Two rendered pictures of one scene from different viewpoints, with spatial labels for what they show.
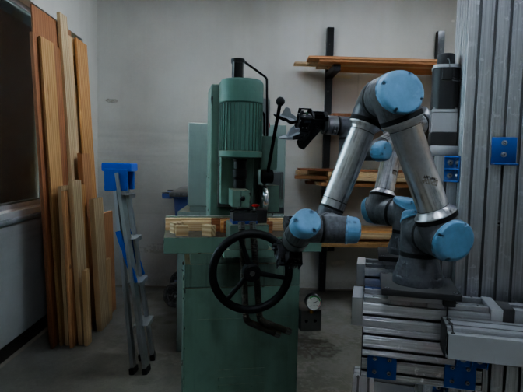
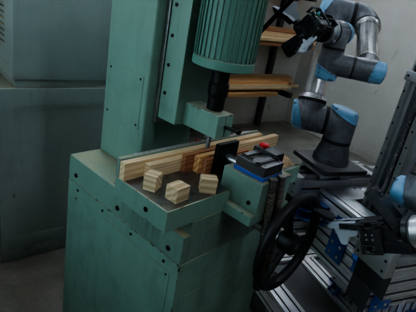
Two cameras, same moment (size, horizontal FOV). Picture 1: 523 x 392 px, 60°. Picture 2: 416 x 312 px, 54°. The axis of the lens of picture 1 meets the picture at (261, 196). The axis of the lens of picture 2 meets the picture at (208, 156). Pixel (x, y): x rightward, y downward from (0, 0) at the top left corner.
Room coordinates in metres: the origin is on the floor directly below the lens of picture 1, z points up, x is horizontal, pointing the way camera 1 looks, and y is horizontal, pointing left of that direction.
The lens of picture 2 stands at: (0.97, 0.82, 1.39)
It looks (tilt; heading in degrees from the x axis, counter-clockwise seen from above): 22 degrees down; 320
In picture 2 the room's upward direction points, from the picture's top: 11 degrees clockwise
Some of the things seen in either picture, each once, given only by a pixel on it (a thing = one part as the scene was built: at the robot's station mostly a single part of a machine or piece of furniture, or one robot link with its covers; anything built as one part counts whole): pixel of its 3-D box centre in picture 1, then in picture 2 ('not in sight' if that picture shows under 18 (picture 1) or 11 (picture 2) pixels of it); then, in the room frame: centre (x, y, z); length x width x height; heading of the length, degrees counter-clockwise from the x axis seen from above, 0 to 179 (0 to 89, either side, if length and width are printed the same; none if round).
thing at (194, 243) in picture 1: (243, 242); (229, 185); (1.75, 0.07, 0.87); 0.61 x 0.30 x 0.06; 100
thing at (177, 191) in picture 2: (181, 230); (177, 191); (1.69, 0.29, 0.92); 0.05 x 0.04 x 0.04; 104
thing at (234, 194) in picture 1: (239, 199); (207, 121); (1.88, 0.09, 1.03); 0.14 x 0.07 x 0.09; 10
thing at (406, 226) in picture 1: (421, 229); not in sight; (1.39, -0.49, 0.98); 0.13 x 0.12 x 0.14; 8
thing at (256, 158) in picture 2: (248, 215); (262, 160); (1.67, 0.05, 0.99); 0.13 x 0.11 x 0.06; 100
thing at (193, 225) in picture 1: (257, 225); (221, 152); (1.87, 0.02, 0.92); 0.61 x 0.02 x 0.04; 100
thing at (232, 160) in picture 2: not in sight; (233, 160); (1.76, 0.07, 0.95); 0.09 x 0.07 x 0.09; 100
